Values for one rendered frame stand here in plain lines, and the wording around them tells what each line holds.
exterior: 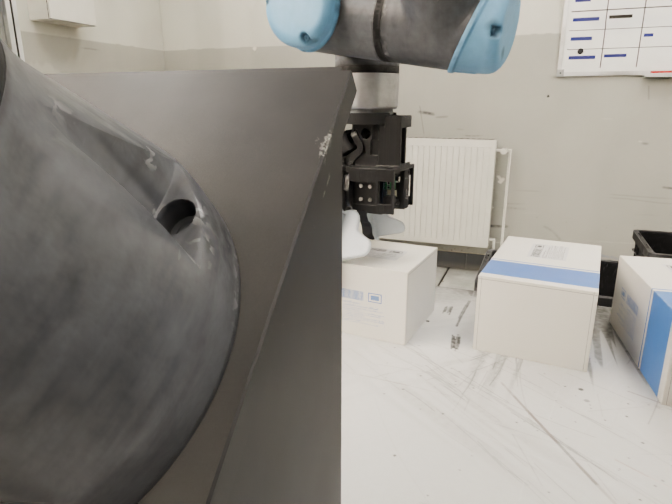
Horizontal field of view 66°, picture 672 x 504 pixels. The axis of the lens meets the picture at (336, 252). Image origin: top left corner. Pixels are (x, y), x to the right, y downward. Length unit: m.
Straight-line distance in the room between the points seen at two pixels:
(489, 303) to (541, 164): 2.56
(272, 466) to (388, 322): 0.43
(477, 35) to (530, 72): 2.67
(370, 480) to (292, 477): 0.20
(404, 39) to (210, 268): 0.36
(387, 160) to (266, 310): 0.46
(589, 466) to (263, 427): 0.34
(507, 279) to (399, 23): 0.29
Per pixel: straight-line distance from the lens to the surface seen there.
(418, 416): 0.50
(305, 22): 0.51
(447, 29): 0.47
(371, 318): 0.63
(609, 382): 0.61
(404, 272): 0.59
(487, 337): 0.62
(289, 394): 0.21
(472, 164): 3.05
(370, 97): 0.61
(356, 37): 0.51
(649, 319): 0.63
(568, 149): 3.13
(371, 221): 0.71
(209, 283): 0.15
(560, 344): 0.61
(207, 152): 0.22
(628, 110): 3.14
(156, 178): 0.17
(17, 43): 2.08
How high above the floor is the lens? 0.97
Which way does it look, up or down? 16 degrees down
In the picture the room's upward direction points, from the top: straight up
